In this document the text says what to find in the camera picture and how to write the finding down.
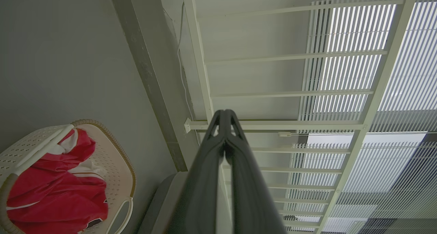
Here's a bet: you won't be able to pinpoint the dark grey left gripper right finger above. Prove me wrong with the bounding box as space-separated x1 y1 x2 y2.
225 109 288 234

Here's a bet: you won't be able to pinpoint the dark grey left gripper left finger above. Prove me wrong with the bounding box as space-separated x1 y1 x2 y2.
167 109 227 234

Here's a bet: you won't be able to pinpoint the white laundry basket brown rim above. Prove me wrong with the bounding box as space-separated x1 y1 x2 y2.
0 119 137 234

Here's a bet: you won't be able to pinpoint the white metal railing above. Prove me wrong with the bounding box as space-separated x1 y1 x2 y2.
180 0 421 234

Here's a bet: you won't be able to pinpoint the red and white jersey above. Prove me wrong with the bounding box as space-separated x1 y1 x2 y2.
6 128 109 234

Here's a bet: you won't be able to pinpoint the white vertical window blinds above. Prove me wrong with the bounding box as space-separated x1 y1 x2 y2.
283 0 437 234

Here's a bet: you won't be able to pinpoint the grey cable on step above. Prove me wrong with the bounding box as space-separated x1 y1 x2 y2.
177 1 202 146

